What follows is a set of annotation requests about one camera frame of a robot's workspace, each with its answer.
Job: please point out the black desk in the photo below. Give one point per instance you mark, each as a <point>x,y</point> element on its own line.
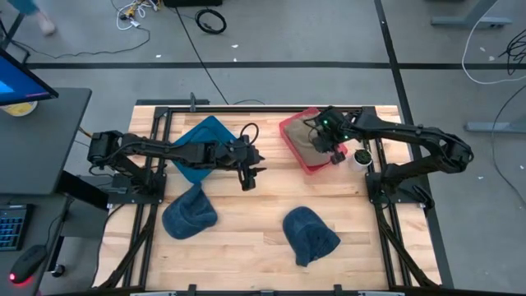
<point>41,144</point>

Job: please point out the red plastic bin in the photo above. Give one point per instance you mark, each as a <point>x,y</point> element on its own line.
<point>298,115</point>

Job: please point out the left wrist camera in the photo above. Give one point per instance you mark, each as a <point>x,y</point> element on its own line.
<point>247,181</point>

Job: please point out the person's foot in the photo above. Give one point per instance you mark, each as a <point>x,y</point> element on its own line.
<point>43,22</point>

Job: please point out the blue denim hat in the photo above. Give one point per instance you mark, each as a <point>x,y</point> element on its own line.
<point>189,215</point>
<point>308,236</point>

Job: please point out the black computer mouse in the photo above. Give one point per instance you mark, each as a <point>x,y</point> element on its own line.
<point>28,263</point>

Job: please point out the blue plastic bin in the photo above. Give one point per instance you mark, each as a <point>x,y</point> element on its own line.
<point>205,131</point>

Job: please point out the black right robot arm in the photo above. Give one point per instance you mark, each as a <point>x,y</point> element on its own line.
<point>411,133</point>

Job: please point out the black keyboard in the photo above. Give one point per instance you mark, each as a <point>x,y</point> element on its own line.
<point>11,228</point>

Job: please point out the white cup with plant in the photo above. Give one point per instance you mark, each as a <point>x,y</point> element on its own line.
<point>361,158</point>

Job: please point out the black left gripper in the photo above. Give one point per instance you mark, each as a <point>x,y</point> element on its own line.
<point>240,156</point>

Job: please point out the computer monitor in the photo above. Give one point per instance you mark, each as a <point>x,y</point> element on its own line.
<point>18,82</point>

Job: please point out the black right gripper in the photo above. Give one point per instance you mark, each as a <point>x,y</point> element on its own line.
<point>330,129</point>

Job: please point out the grey table leg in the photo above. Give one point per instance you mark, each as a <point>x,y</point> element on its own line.
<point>468,20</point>
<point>493,127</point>

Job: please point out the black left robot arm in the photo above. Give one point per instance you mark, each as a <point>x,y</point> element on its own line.
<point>185,153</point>

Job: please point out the tan cloth hat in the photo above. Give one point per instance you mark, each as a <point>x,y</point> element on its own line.
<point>306,153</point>

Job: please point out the yellow container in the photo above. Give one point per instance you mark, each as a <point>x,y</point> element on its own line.
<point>18,109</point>

